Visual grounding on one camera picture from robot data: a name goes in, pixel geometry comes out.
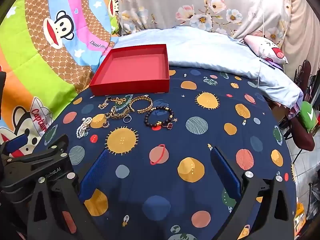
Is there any pink printed pillow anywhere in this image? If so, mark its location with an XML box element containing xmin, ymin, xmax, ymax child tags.
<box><xmin>244</xmin><ymin>34</ymin><xmax>289</xmax><ymax>65</ymax></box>

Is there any maroon chair seat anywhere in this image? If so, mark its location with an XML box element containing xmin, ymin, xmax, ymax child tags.
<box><xmin>287</xmin><ymin>116</ymin><xmax>315</xmax><ymax>152</ymax></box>

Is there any grey floral quilt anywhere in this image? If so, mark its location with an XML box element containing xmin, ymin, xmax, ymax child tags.
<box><xmin>117</xmin><ymin>0</ymin><xmax>293</xmax><ymax>43</ymax></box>

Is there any white pearl bracelet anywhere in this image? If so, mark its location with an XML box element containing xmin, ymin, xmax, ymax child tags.
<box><xmin>76</xmin><ymin>117</ymin><xmax>93</xmax><ymax>139</ymax></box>

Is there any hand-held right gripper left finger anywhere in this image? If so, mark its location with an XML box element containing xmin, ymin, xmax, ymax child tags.
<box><xmin>26</xmin><ymin>148</ymin><xmax>110</xmax><ymax>240</ymax></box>

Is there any red cardboard box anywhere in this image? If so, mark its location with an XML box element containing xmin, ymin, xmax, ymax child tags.
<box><xmin>89</xmin><ymin>44</ymin><xmax>171</xmax><ymax>97</ymax></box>

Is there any beige curtain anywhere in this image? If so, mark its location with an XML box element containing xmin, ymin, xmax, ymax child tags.
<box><xmin>282</xmin><ymin>0</ymin><xmax>320</xmax><ymax>68</ymax></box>

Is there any light blue blanket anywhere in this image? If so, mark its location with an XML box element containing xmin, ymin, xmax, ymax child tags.
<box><xmin>110</xmin><ymin>26</ymin><xmax>304</xmax><ymax>111</ymax></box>

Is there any gold necklace with black charms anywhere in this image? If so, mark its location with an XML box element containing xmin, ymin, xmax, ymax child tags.
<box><xmin>98</xmin><ymin>96</ymin><xmax>128</xmax><ymax>110</ymax></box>

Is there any gold chain bracelet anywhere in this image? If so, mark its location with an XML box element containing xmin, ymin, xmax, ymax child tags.
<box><xmin>129</xmin><ymin>96</ymin><xmax>153</xmax><ymax>114</ymax></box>

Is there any black metal rack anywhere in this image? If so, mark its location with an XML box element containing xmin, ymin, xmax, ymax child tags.
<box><xmin>294</xmin><ymin>60</ymin><xmax>320</xmax><ymax>105</ymax></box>

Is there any dark bead bracelet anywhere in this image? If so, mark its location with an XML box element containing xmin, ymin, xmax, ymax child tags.
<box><xmin>144</xmin><ymin>106</ymin><xmax>175</xmax><ymax>130</ymax></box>

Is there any cartoon monkey printed blanket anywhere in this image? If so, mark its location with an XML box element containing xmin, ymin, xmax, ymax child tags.
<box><xmin>0</xmin><ymin>0</ymin><xmax>121</xmax><ymax>155</ymax></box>

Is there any gold chain necklace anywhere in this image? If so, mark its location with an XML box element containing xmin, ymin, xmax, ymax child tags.
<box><xmin>107</xmin><ymin>106</ymin><xmax>130</xmax><ymax>121</ymax></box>

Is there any navy planet print bed sheet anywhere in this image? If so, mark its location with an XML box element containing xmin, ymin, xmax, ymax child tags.
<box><xmin>32</xmin><ymin>66</ymin><xmax>298</xmax><ymax>240</ymax></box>

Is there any white cord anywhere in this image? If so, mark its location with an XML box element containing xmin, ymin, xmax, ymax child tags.
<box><xmin>257</xmin><ymin>0</ymin><xmax>267</xmax><ymax>88</ymax></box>

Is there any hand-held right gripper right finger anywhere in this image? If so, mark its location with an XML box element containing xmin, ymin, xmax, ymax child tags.
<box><xmin>210</xmin><ymin>147</ymin><xmax>297</xmax><ymax>240</ymax></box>

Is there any purple and black item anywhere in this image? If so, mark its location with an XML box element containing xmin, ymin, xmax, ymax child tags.
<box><xmin>259</xmin><ymin>57</ymin><xmax>284</xmax><ymax>71</ymax></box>

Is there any orange box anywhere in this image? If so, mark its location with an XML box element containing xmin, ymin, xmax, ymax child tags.
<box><xmin>294</xmin><ymin>202</ymin><xmax>307</xmax><ymax>236</ymax></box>

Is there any black plastic bag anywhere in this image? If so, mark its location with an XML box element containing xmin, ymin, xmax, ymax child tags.
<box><xmin>306</xmin><ymin>182</ymin><xmax>320</xmax><ymax>220</ymax></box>

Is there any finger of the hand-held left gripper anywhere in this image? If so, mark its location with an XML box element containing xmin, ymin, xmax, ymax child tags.
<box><xmin>0</xmin><ymin>133</ymin><xmax>29</xmax><ymax>159</ymax></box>
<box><xmin>37</xmin><ymin>134</ymin><xmax>70</xmax><ymax>159</ymax></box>

